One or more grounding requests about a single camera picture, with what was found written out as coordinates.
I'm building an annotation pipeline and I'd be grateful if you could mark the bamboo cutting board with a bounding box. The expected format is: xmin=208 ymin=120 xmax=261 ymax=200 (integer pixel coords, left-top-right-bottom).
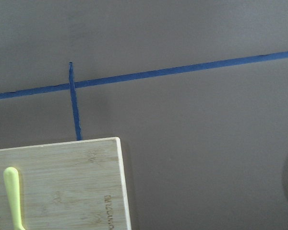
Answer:
xmin=0 ymin=137 xmax=132 ymax=230

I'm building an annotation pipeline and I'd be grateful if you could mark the yellow plastic knife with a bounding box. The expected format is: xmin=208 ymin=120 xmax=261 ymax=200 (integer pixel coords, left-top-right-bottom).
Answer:
xmin=3 ymin=167 xmax=25 ymax=230

